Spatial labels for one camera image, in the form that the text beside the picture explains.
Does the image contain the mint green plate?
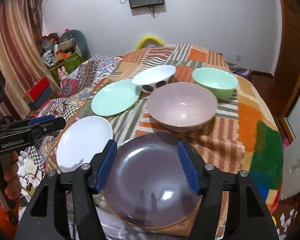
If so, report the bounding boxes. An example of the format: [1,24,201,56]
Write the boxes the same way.
[91,79,141,116]

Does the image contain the dark purple plate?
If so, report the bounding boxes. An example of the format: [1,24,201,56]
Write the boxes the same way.
[103,132,201,229]

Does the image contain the person's left hand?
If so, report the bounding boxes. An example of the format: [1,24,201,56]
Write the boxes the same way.
[4,152,21,199]

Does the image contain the red and blue box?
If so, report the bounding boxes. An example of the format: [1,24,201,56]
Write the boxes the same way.
[23,77,53,111]

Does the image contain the orange sleeve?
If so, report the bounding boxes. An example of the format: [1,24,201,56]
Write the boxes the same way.
[0,198,20,239]

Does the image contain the white plate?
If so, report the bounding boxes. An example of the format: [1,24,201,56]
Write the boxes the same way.
[56,116,113,172]

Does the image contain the pink bunny toy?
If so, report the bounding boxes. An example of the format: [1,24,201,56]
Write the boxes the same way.
[57,66,68,88]

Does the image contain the patterned checkered bed quilt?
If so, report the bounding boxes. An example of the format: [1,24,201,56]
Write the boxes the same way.
[16,52,123,201]

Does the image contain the green cardboard box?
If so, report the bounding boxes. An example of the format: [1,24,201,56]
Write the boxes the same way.
[48,53,86,83]

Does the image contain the striped red beige curtain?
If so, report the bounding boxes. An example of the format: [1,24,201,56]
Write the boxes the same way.
[0,0,59,119]

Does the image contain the grey stuffed toy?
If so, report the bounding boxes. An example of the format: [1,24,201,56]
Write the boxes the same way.
[58,30,90,59]

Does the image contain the white bowl black dots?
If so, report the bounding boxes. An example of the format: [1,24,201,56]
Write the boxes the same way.
[132,65,177,94]

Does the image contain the large pink bowl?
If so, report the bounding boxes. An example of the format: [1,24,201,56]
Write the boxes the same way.
[146,82,218,132]

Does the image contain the brown wooden door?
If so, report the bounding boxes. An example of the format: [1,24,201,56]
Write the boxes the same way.
[272,0,300,118]

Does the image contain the mint green bowl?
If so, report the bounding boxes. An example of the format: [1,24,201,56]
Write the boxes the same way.
[191,67,239,100]

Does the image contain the yellow chair back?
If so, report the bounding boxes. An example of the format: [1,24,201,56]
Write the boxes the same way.
[136,35,165,50]

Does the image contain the orange striped patchwork tablecloth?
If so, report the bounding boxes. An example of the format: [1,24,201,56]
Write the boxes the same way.
[43,43,284,238]

